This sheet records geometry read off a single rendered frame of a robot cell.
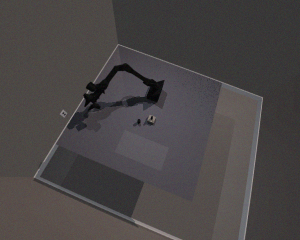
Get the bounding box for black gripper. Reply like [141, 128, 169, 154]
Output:
[84, 93, 101, 111]

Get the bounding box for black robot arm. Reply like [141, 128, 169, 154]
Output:
[84, 63, 160, 101]

